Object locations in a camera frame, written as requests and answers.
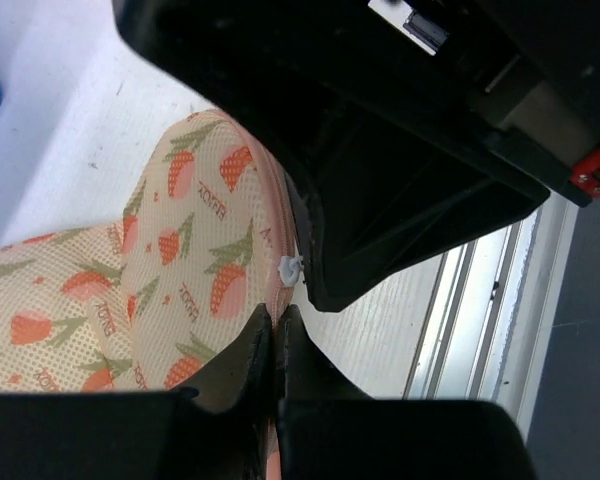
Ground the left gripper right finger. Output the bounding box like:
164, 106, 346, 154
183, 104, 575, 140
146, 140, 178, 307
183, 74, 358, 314
276, 305, 536, 479

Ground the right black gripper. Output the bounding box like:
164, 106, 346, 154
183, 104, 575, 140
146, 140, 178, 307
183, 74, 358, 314
113, 1, 600, 312

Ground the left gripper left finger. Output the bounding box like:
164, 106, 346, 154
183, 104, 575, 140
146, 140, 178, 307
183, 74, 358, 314
0, 305, 273, 479

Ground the floral mesh laundry bag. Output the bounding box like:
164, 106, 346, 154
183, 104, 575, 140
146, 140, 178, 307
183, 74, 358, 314
0, 110, 301, 394

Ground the aluminium mounting rail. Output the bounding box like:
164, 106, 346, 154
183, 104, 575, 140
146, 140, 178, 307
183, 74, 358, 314
403, 195, 578, 434

